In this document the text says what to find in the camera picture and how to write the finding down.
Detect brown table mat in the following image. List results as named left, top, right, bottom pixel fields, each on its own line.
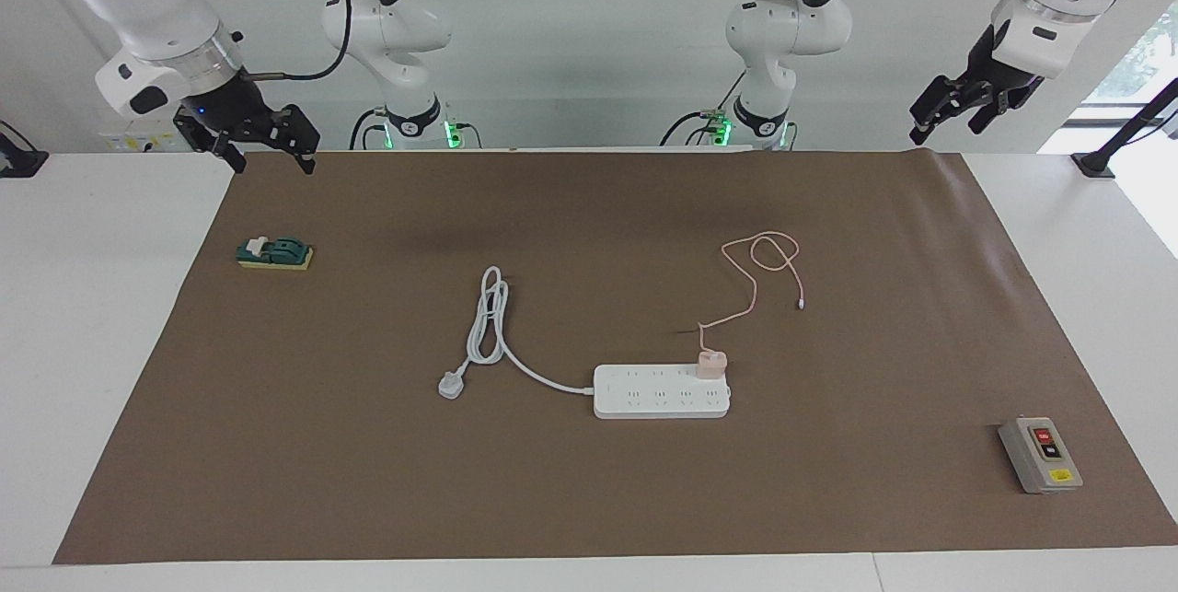
left=53, top=150, right=1178, bottom=565

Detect green knife switch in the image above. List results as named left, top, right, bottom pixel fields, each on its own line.
left=236, top=236, right=315, bottom=272

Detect black base power cable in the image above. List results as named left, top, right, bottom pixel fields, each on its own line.
left=658, top=111, right=728, bottom=148
left=350, top=109, right=387, bottom=151

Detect black clamp stand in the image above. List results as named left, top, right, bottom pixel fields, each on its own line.
left=0, top=121, right=49, bottom=179

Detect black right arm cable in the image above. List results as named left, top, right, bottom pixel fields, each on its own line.
left=239, top=0, right=352, bottom=82

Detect bright window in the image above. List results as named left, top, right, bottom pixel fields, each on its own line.
left=1081, top=0, right=1178, bottom=114

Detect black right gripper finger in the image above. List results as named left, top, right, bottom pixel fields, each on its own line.
left=276, top=104, right=321, bottom=175
left=175, top=122, right=248, bottom=175

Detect white power strip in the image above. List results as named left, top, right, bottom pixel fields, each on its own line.
left=593, top=364, right=733, bottom=420

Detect black angled stand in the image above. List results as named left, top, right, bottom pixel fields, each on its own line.
left=1072, top=76, right=1178, bottom=179

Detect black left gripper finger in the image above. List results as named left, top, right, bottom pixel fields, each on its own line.
left=909, top=76, right=958, bottom=146
left=968, top=86, right=1036, bottom=135

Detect white power strip cord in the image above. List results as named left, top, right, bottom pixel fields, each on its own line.
left=437, top=266, right=597, bottom=401

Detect grey on-off switch box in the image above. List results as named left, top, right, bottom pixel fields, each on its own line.
left=999, top=416, right=1084, bottom=494

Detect pink charging cable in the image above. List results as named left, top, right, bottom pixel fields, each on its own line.
left=695, top=231, right=806, bottom=354

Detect white wall socket box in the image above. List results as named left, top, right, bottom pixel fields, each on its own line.
left=99, top=118, right=185, bottom=154

